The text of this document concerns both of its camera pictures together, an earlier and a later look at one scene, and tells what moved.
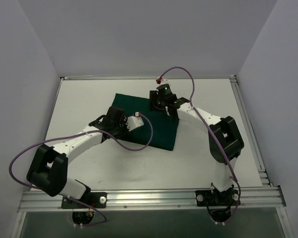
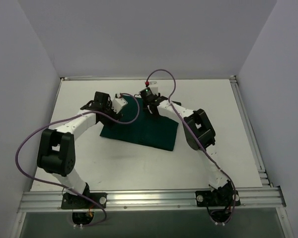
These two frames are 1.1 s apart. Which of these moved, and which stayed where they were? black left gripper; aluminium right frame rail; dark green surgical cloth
Moved: black left gripper
Stayed: aluminium right frame rail; dark green surgical cloth
